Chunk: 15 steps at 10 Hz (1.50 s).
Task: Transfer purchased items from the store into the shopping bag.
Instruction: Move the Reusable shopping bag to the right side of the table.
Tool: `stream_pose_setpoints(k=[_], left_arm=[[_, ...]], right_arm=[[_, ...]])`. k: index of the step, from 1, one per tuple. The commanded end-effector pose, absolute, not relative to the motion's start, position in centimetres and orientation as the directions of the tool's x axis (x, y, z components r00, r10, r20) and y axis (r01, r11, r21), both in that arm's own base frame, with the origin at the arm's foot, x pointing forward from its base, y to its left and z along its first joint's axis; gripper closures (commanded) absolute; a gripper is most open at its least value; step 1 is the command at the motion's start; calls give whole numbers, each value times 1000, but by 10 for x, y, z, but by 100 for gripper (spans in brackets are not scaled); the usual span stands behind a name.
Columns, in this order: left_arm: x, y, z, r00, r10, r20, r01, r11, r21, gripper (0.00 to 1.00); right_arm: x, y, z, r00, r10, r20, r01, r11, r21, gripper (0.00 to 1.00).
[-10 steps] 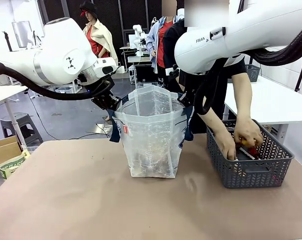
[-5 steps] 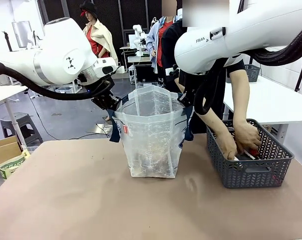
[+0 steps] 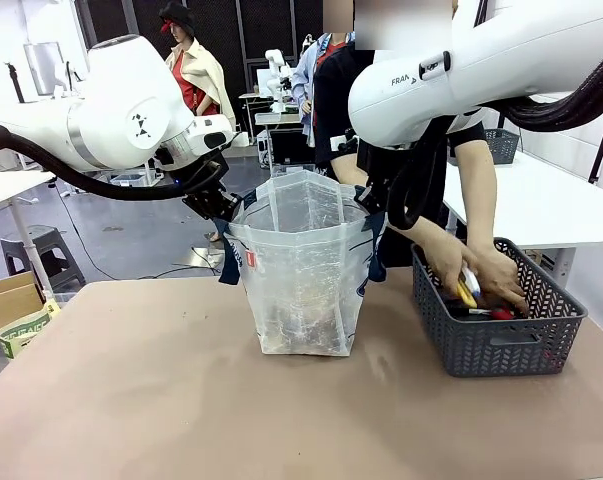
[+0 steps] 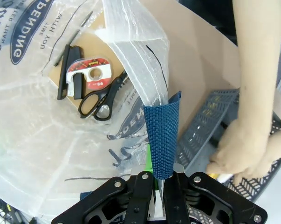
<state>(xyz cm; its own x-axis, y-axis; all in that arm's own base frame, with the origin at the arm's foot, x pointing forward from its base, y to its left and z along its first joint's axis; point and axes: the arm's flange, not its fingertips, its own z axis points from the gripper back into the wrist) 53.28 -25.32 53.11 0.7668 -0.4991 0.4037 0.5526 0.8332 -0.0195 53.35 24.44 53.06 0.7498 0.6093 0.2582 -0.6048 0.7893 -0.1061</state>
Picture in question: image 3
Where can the grey plastic basket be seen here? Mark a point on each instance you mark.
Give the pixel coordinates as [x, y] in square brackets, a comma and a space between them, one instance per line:
[501, 350]
[503, 147]

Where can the mannequin with cream jacket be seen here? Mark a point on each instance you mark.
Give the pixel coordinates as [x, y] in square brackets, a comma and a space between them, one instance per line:
[201, 75]

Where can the black tripod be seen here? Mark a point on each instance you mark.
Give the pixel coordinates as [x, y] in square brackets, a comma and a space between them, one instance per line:
[13, 80]

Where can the white computer case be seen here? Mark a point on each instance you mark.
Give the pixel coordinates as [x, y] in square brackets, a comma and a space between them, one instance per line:
[264, 150]

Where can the clear plastic storage bin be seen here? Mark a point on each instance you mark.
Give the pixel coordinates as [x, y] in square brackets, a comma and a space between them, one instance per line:
[291, 170]

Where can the grey plastic stool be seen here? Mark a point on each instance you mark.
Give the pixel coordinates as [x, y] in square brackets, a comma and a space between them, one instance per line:
[46, 250]

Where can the person's right forearm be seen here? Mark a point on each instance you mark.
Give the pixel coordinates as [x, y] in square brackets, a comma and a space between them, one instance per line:
[426, 232]

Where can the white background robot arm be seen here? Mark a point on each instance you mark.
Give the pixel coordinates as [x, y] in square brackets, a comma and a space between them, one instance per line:
[280, 70]

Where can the small wooden top table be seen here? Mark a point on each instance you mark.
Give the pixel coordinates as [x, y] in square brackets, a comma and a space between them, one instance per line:
[278, 120]

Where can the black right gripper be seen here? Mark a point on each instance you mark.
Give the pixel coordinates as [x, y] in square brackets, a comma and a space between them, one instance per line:
[373, 167]

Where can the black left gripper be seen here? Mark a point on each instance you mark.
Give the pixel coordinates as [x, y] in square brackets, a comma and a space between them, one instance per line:
[213, 202]

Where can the grey wall board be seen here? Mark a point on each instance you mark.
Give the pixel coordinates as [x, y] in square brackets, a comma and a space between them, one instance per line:
[43, 67]

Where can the green white printed carton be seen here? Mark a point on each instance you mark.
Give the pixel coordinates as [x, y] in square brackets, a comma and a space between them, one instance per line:
[23, 332]

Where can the white table with leg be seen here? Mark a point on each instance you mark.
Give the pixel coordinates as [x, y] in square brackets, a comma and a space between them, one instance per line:
[6, 185]

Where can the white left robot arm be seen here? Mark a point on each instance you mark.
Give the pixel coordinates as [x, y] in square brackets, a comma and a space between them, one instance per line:
[116, 100]

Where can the person's left forearm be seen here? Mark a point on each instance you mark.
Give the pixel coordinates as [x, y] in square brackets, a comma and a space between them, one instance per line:
[481, 215]

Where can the white side table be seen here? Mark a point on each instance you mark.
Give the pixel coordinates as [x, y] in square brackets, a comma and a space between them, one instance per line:
[541, 200]

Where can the person's left hand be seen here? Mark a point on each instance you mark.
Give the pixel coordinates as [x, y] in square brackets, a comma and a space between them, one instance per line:
[501, 280]

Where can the brown cardboard box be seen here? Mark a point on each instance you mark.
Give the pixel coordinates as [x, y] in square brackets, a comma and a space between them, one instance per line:
[11, 300]

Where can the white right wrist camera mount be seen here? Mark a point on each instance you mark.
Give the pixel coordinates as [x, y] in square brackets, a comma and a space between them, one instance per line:
[341, 143]

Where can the yellow white packaged item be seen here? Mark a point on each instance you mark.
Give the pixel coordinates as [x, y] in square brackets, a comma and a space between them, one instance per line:
[468, 295]

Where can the person's right hand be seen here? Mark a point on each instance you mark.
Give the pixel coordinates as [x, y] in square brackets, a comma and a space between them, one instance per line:
[451, 260]

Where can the metal mannequin base plate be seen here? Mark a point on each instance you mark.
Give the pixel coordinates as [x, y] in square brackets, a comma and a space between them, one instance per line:
[206, 256]

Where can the mannequin with blue shirt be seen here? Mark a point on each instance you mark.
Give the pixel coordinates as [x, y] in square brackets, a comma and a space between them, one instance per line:
[303, 85]

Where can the person in black t-shirt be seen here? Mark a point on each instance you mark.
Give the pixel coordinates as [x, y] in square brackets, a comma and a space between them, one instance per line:
[341, 100]

